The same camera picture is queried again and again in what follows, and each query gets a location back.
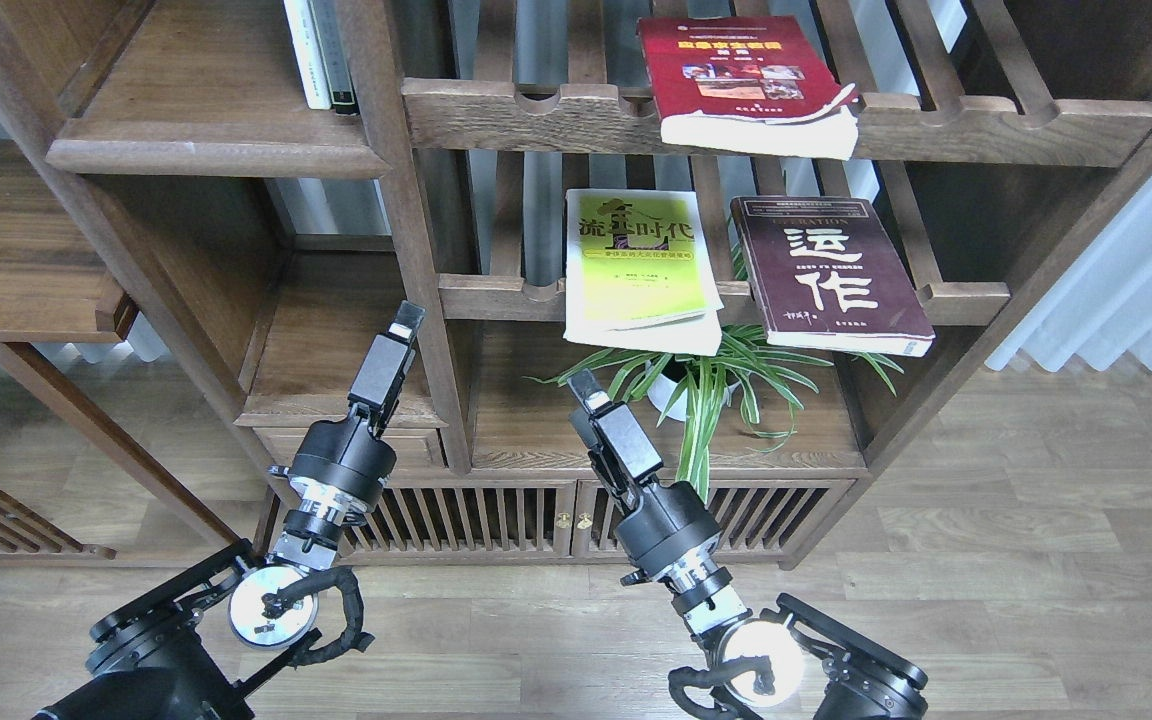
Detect yellow green book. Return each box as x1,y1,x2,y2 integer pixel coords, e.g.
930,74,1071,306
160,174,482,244
564,190,723,356

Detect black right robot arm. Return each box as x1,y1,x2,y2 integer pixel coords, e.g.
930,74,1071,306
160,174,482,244
568,370,929,719

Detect grey black upright book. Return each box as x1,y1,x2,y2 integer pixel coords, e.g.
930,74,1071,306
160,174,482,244
310,0,358,118

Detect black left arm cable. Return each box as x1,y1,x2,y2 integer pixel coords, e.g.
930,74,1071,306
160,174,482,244
262,567,376,668

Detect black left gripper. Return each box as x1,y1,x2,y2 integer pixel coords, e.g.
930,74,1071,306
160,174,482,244
289,300,426,511

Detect green spider plant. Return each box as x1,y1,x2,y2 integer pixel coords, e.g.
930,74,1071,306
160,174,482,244
528,240,905,501

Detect wooden side table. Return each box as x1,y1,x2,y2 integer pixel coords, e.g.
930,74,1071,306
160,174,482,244
0,141,237,544

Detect white plant pot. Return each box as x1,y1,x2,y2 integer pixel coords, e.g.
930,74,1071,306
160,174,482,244
646,354,738,420

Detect white upright book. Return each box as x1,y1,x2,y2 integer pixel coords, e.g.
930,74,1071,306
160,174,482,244
283,0,332,109

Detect dark wooden bookshelf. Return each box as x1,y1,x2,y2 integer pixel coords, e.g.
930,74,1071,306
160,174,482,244
0,1,1152,569

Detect white curtain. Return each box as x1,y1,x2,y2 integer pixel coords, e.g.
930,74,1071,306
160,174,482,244
986,177,1152,372

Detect dark brown book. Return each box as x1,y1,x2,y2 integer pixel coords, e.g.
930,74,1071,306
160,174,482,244
732,196,934,357

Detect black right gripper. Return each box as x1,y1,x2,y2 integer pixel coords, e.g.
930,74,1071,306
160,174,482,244
567,369,721,583

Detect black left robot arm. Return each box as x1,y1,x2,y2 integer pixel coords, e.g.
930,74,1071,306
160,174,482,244
38,302,425,719

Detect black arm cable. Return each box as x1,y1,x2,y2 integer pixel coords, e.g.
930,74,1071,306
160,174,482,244
262,567,376,668
668,664,776,720

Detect red book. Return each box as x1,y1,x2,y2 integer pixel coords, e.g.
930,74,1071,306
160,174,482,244
637,15,859,160

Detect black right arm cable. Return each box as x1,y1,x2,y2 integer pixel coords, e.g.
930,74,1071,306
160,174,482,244
668,664,776,720

